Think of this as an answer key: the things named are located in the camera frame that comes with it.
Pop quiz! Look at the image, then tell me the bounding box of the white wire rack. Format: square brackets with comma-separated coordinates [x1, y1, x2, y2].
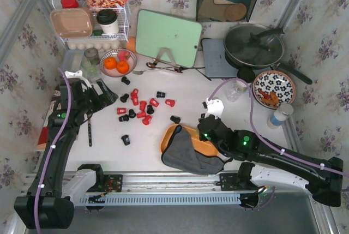
[51, 0, 130, 42]

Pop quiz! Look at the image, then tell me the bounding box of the white cup black lid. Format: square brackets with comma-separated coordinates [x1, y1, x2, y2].
[96, 9, 119, 34]

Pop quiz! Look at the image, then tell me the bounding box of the beige plastic container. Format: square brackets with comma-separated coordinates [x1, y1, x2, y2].
[50, 8, 94, 39]

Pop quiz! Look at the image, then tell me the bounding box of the bowl with fruit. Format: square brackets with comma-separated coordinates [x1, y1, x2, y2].
[99, 49, 137, 77]

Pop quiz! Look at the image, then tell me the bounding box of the green cutting board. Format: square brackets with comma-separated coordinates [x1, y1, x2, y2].
[135, 9, 202, 68]

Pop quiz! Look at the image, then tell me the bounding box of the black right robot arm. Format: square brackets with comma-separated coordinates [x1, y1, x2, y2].
[197, 115, 344, 207]

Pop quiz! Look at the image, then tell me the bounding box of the orange plastic storage basket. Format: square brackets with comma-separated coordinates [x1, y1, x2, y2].
[160, 124, 219, 157]

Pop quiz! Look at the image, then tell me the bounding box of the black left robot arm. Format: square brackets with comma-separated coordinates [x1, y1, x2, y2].
[14, 79, 118, 231]

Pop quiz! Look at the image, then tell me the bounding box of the black coffee capsule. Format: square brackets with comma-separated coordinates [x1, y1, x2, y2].
[121, 76, 130, 85]
[156, 91, 166, 98]
[120, 93, 129, 103]
[121, 135, 130, 146]
[147, 105, 154, 115]
[128, 109, 136, 118]
[170, 115, 181, 124]
[118, 115, 130, 122]

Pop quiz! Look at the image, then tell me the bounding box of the small cup black lid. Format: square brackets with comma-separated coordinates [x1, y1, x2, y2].
[237, 67, 256, 83]

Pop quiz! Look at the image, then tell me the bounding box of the red coffee capsule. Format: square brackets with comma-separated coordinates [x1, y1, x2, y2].
[136, 111, 147, 118]
[142, 115, 152, 125]
[131, 97, 139, 106]
[130, 88, 139, 98]
[165, 99, 176, 107]
[139, 100, 147, 111]
[149, 98, 159, 107]
[117, 107, 127, 115]

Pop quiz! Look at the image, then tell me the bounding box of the red lidded jar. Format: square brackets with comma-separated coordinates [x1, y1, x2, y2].
[61, 0, 79, 9]

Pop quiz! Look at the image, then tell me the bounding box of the blue flower patterned plate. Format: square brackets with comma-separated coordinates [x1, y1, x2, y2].
[251, 70, 296, 110]

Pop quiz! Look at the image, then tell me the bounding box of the metal spoon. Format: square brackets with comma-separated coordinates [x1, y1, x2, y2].
[146, 62, 182, 73]

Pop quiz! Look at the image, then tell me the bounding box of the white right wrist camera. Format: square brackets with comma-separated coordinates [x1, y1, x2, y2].
[203, 98, 224, 118]

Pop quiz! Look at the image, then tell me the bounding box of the black frying pan with lid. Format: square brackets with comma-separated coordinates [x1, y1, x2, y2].
[223, 23, 312, 85]

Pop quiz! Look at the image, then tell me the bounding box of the clear glass jar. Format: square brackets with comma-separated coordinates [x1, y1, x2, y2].
[81, 47, 101, 82]

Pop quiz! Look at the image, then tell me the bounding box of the striped red cloth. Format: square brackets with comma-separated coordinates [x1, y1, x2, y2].
[36, 86, 61, 152]

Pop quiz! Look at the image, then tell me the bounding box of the clear blue rimmed container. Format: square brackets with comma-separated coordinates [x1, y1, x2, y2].
[61, 50, 84, 73]

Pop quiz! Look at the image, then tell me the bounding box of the grey cloth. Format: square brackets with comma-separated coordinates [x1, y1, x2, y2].
[161, 124, 232, 175]

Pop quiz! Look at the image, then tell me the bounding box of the grey induction cooker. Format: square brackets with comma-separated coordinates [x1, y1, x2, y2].
[201, 38, 238, 79]

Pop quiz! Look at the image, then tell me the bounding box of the egg tray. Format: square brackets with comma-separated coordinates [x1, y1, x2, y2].
[67, 41, 123, 52]

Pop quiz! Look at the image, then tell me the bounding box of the black mesh organizer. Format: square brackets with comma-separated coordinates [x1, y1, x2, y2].
[196, 0, 257, 22]

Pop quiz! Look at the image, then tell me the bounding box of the white blue bottle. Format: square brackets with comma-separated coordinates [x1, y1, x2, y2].
[267, 103, 294, 129]

